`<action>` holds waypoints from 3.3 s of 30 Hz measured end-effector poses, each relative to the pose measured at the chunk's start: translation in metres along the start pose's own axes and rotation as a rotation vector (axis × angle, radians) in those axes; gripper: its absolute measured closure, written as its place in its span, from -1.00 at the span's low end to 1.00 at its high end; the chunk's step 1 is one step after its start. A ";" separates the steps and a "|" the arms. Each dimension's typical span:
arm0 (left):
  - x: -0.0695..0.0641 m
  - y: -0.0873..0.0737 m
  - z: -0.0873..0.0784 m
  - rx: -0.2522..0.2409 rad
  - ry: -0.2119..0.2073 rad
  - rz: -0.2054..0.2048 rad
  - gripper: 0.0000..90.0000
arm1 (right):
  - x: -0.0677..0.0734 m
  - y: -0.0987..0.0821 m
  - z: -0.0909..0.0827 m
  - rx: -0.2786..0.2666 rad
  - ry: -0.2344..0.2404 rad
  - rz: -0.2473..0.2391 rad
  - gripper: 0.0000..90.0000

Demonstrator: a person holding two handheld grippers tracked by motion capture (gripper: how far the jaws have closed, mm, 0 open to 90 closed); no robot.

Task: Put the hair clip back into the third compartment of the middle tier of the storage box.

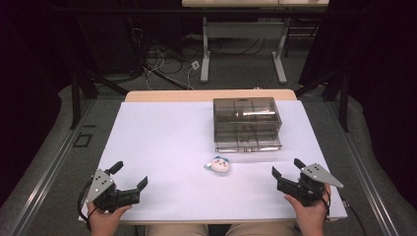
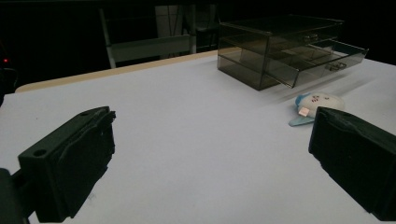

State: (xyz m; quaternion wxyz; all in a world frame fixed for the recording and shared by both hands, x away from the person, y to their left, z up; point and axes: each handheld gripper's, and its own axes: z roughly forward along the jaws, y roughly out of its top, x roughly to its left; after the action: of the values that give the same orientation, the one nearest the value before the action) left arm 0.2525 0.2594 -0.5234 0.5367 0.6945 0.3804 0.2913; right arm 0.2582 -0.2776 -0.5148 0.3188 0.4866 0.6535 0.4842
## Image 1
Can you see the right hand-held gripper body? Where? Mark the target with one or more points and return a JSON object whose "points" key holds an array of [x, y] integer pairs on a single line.
{"points": [[309, 183]]}

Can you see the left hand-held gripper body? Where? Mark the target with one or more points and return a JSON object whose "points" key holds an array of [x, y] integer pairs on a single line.
{"points": [[104, 191]]}

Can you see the person's left hand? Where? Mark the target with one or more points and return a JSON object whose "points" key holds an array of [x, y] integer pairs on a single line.
{"points": [[105, 221]]}

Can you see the person's right hand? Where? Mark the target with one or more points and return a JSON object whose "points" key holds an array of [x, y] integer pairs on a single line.
{"points": [[309, 218]]}

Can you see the white table cover sheet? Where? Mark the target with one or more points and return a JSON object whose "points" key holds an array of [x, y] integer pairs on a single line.
{"points": [[170, 147]]}

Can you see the smoky transparent drawer box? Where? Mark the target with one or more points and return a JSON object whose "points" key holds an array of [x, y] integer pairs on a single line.
{"points": [[246, 123]]}

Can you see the small white plush toy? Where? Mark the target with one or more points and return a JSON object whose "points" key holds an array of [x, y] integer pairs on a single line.
{"points": [[219, 165]]}

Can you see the person's legs in beige trousers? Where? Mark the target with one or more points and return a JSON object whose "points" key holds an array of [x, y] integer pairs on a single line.
{"points": [[249, 230]]}

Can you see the black metal stand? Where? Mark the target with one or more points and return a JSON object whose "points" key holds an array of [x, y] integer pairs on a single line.
{"points": [[341, 91], [80, 95]]}

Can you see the white power plug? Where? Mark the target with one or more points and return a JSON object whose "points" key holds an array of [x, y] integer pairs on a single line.
{"points": [[195, 65]]}

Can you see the white desk with metal legs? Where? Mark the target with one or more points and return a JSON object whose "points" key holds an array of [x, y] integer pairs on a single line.
{"points": [[244, 31]]}

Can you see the aluminium floor rail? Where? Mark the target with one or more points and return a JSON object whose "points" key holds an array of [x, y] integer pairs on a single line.
{"points": [[46, 173], [364, 170]]}

